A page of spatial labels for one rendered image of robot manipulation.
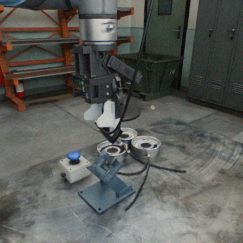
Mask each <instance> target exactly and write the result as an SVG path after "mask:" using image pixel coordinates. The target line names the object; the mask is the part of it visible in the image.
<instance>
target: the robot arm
mask: <svg viewBox="0 0 243 243"><path fill-rule="evenodd" d="M0 5H2V6H7V7H11V6H18V7H19V8H22V9H30V10H34V11H38V10H78V14H79V18H80V19H79V28H80V40H81V41H83V42H82V44H81V45H73V53H74V66H75V73H74V74H72V83H73V94H74V97H77V96H81V95H82V97H83V98H84V99H85V102H87V103H89V104H91V105H92V106H91V108H90V109H89V110H87V111H86V112H85V114H84V118H85V120H96V118H98V116H100V117H99V118H98V119H97V126H98V127H109V129H110V132H112V131H113V130H114V129H115V128H116V126H117V125H118V122H119V119H120V118H121V116H122V111H123V107H124V97H123V88H122V86H121V83H120V81H121V79H120V78H122V79H124V80H123V81H125V82H126V83H127V84H130V85H131V83H132V78H133V75H134V72H135V69H133V68H130V67H129V66H127V65H126V64H125V63H123V62H122V61H120V60H119V59H118V58H116V57H114V56H113V55H109V54H108V51H109V50H115V49H117V43H116V42H114V41H116V40H117V0H0ZM119 77H120V78H119ZM142 77H143V76H142V75H141V74H139V72H138V71H137V75H136V78H135V85H139V84H140V82H141V80H142ZM79 79H80V82H79V86H80V87H81V88H80V89H78V91H77V92H76V91H75V82H74V81H75V80H79ZM109 99H111V101H107V100H109Z"/></svg>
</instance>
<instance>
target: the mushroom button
mask: <svg viewBox="0 0 243 243"><path fill-rule="evenodd" d="M80 157H81V154H80V152H78V151H71V152H69V153H68V155H67V158H68V159H70V160H73V162H75V161H76V160H77V159H79V158H80Z"/></svg>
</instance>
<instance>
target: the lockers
mask: <svg viewBox="0 0 243 243"><path fill-rule="evenodd" d="M231 35H233V36H232V37H233V39H230V38H231ZM187 97H189V102H191V103H194V104H198V105H201V106H204V107H207V108H212V109H215V110H218V111H222V112H225V113H229V114H232V115H235V116H237V117H243V0H199V6H198V11H197V19H196V28H195V36H194V44H193V53H192V57H191V65H190V74H189V82H188V90H187Z"/></svg>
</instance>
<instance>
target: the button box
mask: <svg viewBox="0 0 243 243"><path fill-rule="evenodd" d="M59 165H60V171H61V177H65V178H66V179H67V180H68V182H69V183H70V184H72V183H74V182H76V181H78V180H80V179H83V178H84V177H87V176H91V171H90V170H88V169H87V168H86V167H90V166H91V163H90V162H89V161H88V160H87V159H84V157H83V156H81V157H80V158H79V159H77V160H76V161H75V162H73V160H70V159H68V158H66V159H63V160H60V161H59Z"/></svg>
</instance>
